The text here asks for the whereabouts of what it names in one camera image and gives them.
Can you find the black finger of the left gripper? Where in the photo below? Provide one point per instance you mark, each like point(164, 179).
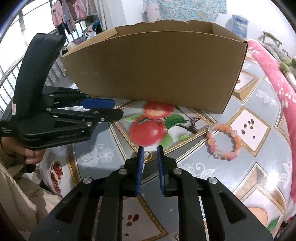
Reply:
point(106, 115)

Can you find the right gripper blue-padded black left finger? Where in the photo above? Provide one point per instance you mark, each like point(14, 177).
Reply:
point(92, 210)

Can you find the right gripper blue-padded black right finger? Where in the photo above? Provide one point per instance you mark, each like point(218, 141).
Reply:
point(207, 210)

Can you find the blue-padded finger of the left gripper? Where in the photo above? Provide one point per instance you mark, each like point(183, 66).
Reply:
point(97, 103)

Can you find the person's left hand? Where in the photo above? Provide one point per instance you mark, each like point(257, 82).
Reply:
point(15, 157)

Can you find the metal balcony railing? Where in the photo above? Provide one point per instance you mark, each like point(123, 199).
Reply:
point(32, 48)

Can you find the beige trouser leg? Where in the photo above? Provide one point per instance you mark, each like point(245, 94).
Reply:
point(23, 200)

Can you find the floral fruit-print tablecloth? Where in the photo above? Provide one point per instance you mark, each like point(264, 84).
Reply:
point(260, 177)

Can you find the hanging clothes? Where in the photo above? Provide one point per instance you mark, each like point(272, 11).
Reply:
point(65, 14)

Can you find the brown cardboard box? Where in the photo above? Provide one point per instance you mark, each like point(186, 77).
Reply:
point(193, 64)

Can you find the pink floral blanket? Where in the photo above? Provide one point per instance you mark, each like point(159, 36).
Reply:
point(283, 90)

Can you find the teal patterned cloth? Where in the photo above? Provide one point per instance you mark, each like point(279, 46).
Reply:
point(184, 10)

